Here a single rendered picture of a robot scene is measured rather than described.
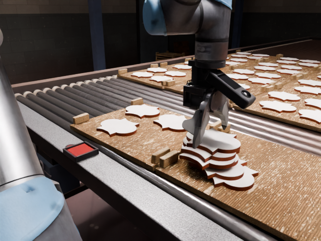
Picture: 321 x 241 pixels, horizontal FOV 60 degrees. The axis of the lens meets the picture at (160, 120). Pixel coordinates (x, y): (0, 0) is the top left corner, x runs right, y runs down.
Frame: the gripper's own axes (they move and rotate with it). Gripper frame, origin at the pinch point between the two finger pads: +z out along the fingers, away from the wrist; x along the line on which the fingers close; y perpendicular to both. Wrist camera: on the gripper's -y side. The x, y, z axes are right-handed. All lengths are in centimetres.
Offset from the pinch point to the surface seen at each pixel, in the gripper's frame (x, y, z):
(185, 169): 7.3, 3.1, 6.3
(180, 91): -51, 47, 6
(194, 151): 7.0, 0.9, 0.8
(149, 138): 0.0, 21.9, 6.3
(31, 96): -1, 100, 8
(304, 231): 10.9, -25.7, 6.4
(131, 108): -14.5, 44.6, 5.1
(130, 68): -73, 105, 5
